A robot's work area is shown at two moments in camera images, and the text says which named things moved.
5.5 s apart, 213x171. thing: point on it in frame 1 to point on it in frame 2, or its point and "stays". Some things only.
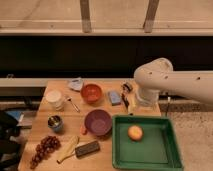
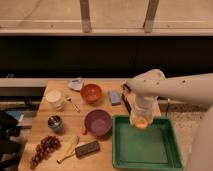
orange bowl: (91, 93) stays
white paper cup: (54, 99) stays
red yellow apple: (135, 133) to (141, 123)
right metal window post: (150, 16) stays
